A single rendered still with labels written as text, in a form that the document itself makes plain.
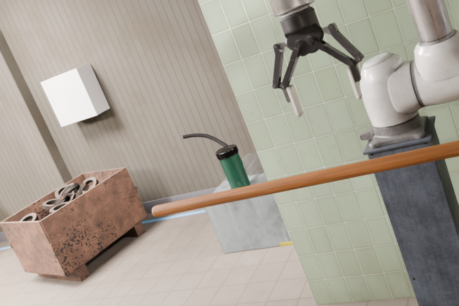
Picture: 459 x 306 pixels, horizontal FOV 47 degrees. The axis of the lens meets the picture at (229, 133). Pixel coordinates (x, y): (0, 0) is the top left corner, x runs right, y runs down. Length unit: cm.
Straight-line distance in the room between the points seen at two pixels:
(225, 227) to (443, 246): 208
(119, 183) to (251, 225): 156
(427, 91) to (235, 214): 219
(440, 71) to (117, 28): 356
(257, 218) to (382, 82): 205
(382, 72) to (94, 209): 332
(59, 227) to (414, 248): 312
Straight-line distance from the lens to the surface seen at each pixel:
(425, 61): 170
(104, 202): 469
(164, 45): 464
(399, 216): 190
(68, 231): 450
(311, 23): 111
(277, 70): 115
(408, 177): 183
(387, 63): 175
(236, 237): 375
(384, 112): 177
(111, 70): 500
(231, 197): 125
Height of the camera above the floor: 160
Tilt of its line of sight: 13 degrees down
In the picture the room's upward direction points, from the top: 22 degrees counter-clockwise
